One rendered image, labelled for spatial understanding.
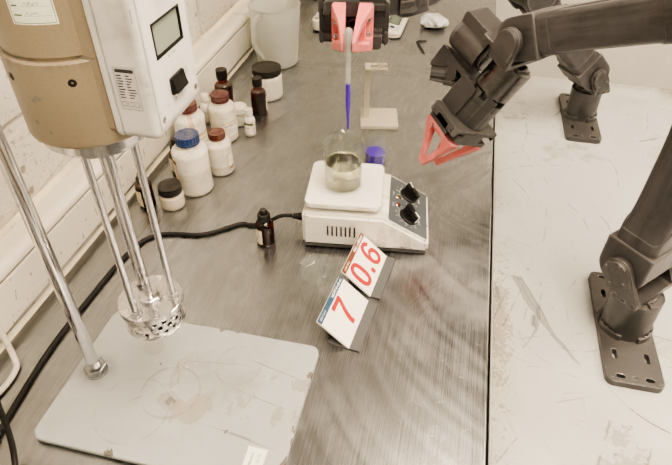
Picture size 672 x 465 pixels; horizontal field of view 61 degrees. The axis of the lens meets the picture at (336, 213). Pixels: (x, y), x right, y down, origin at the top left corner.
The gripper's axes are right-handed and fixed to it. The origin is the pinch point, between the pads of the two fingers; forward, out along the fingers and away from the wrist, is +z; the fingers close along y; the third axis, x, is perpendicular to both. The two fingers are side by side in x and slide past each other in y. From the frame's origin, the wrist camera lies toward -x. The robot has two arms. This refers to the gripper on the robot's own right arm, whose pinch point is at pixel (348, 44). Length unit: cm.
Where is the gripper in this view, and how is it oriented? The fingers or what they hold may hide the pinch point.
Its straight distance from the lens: 79.9
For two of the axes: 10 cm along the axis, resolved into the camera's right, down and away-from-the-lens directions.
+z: -1.1, 6.3, -7.7
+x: 0.1, 7.8, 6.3
